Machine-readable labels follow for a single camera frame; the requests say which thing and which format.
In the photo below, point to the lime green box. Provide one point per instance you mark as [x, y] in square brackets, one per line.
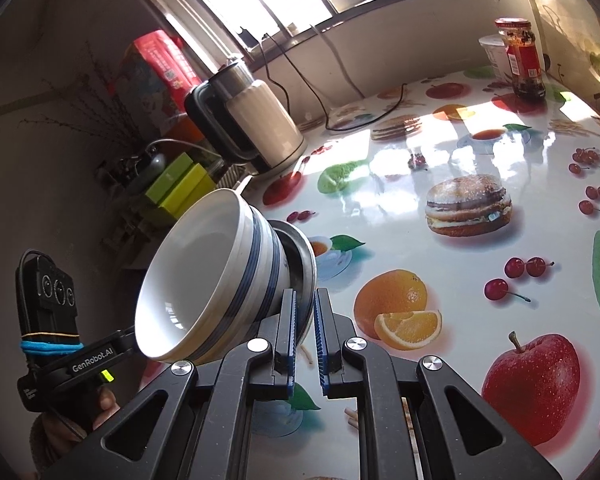
[185, 192]

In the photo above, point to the white bowl with blue stripe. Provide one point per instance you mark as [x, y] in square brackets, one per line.
[190, 270]
[270, 260]

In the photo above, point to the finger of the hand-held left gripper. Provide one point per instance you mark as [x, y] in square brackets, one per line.
[127, 342]

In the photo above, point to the white electric kettle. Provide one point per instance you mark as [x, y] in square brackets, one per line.
[260, 120]

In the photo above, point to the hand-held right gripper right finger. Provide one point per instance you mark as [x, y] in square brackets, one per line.
[322, 345]

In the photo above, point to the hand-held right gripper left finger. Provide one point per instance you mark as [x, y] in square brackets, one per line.
[286, 345]

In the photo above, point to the dried twig bunch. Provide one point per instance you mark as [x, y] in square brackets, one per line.
[95, 105]

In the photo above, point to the red printed package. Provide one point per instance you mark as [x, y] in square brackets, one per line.
[155, 75]

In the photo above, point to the grey ribbed basket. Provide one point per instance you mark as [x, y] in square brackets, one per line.
[230, 177]

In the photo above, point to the grey round device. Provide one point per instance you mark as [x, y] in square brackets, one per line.
[157, 162]

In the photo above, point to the person's left hand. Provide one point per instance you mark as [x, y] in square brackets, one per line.
[105, 405]

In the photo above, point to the red label sauce jar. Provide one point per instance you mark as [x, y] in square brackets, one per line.
[522, 60]

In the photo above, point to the white plastic cup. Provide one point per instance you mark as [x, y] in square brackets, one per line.
[492, 57]

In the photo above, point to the dark green box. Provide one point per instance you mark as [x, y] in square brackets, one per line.
[167, 177]

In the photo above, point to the heart print curtain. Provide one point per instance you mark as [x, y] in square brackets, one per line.
[575, 25]

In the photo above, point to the stainless steel bowl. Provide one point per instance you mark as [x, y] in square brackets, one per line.
[305, 265]

